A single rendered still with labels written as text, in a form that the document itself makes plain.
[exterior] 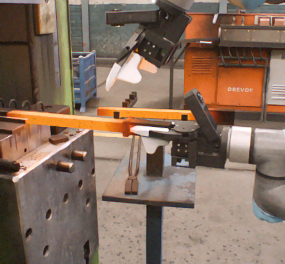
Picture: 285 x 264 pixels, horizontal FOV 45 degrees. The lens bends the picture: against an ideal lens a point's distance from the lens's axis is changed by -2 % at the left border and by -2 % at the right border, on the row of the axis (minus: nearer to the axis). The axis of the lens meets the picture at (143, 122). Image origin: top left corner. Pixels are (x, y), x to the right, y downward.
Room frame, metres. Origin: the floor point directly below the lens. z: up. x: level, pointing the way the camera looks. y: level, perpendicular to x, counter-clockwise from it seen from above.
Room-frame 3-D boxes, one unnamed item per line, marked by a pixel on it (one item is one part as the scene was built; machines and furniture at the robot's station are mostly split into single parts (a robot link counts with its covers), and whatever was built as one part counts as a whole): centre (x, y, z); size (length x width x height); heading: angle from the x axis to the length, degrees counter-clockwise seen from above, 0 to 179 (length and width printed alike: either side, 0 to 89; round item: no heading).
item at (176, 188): (1.17, -0.04, 0.67); 0.40 x 0.30 x 0.02; 171
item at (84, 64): (4.85, 1.32, 0.36); 1.20 x 0.80 x 0.72; 84
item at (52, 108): (0.99, 0.29, 0.95); 0.12 x 0.08 x 0.06; 72
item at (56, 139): (0.88, 0.23, 0.92); 0.04 x 0.03 x 0.01; 131
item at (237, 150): (0.67, -0.20, 0.99); 0.08 x 0.05 x 0.08; 162
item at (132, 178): (1.30, 0.04, 0.69); 0.60 x 0.04 x 0.01; 179
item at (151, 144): (0.71, -0.01, 0.98); 0.09 x 0.03 x 0.06; 75
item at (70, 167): (0.81, 0.20, 0.87); 0.04 x 0.03 x 0.03; 72
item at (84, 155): (0.88, 0.18, 0.87); 0.04 x 0.03 x 0.03; 72
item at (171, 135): (0.69, -0.06, 1.00); 0.09 x 0.05 x 0.02; 75
